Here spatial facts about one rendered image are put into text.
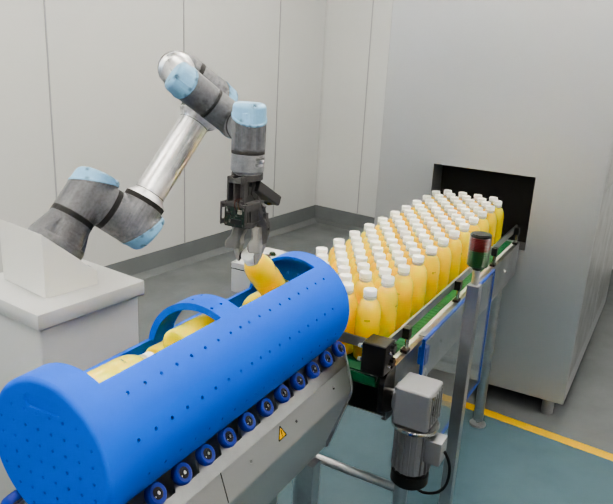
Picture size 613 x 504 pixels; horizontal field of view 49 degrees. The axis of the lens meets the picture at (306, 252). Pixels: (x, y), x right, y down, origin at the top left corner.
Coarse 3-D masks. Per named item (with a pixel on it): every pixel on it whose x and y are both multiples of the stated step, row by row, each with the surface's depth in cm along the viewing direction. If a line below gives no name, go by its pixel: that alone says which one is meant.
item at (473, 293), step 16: (480, 288) 204; (464, 304) 206; (464, 320) 207; (464, 336) 208; (464, 352) 210; (464, 368) 211; (464, 384) 212; (464, 400) 215; (448, 432) 219; (448, 448) 221; (448, 496) 225
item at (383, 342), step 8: (376, 336) 189; (360, 344) 188; (368, 344) 184; (376, 344) 184; (384, 344) 184; (392, 344) 186; (368, 352) 185; (376, 352) 184; (384, 352) 183; (392, 352) 186; (368, 360) 186; (376, 360) 184; (384, 360) 183; (392, 360) 186; (368, 368) 186; (376, 368) 185; (384, 368) 184; (392, 368) 187
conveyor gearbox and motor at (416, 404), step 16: (400, 384) 193; (416, 384) 193; (432, 384) 194; (400, 400) 192; (416, 400) 189; (432, 400) 188; (400, 416) 193; (416, 416) 190; (432, 416) 192; (400, 432) 193; (416, 432) 192; (432, 432) 192; (400, 448) 197; (416, 448) 194; (432, 448) 193; (400, 464) 198; (416, 464) 196; (432, 464) 195; (448, 464) 196; (400, 480) 198; (416, 480) 197; (448, 480) 200
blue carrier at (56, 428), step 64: (256, 320) 147; (320, 320) 166; (64, 384) 110; (128, 384) 116; (192, 384) 126; (256, 384) 144; (0, 448) 121; (64, 448) 111; (128, 448) 111; (192, 448) 130
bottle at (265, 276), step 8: (264, 256) 161; (248, 264) 159; (264, 264) 160; (272, 264) 163; (248, 272) 161; (256, 272) 160; (264, 272) 160; (272, 272) 162; (256, 280) 162; (264, 280) 162; (272, 280) 164; (280, 280) 167; (256, 288) 166; (264, 288) 165; (272, 288) 165
